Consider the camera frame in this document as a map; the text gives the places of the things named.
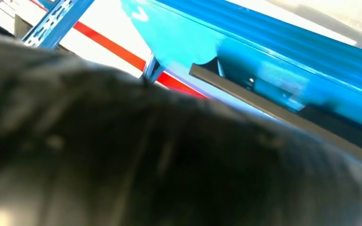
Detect blue metal shelf rack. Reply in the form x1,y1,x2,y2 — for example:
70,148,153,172
22,0,362,138

